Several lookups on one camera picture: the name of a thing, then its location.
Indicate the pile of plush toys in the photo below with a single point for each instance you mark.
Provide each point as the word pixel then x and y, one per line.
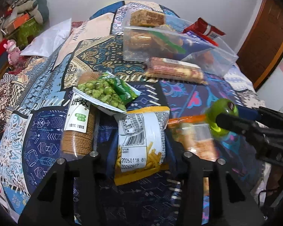
pixel 37 9

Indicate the fried snack clear bag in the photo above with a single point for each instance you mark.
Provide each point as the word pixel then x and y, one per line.
pixel 206 59

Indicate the round biscuit roll pack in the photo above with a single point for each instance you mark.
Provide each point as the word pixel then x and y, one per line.
pixel 79 128

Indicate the white pillow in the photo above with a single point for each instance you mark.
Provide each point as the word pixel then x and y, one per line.
pixel 48 41

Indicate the ridged biscuit clear pack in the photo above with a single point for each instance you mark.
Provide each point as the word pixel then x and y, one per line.
pixel 194 134

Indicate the red snack bag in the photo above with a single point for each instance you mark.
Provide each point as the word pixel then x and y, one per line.
pixel 204 30

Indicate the long wafer biscuit pack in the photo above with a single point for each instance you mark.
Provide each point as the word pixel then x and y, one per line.
pixel 170 69

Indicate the pink plush toy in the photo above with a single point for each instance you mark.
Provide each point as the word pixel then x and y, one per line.
pixel 13 52

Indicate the brown wooden wardrobe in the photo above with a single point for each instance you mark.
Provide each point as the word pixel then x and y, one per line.
pixel 263 47

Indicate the patchwork blue bed quilt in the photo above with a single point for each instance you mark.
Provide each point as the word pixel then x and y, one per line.
pixel 42 188

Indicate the green peas snack bag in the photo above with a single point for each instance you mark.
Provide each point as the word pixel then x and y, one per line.
pixel 105 91

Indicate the green-edged pastry pack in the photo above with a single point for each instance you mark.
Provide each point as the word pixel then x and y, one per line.
pixel 155 42

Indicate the green jelly cup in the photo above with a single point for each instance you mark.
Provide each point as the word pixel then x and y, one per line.
pixel 215 113

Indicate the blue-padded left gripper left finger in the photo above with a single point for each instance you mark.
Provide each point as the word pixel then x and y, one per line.
pixel 106 144

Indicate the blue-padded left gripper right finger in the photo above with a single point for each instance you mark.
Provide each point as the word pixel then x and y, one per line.
pixel 173 155

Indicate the clear plastic storage bin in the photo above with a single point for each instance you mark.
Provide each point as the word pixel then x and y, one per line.
pixel 224 56

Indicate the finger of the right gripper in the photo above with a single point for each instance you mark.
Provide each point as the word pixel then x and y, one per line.
pixel 238 125
pixel 248 113

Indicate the orange box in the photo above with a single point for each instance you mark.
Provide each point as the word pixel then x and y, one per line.
pixel 18 22

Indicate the french fries snack bag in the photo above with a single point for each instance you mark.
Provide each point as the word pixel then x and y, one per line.
pixel 141 143

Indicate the green patterned box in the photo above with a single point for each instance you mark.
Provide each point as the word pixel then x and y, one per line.
pixel 26 33

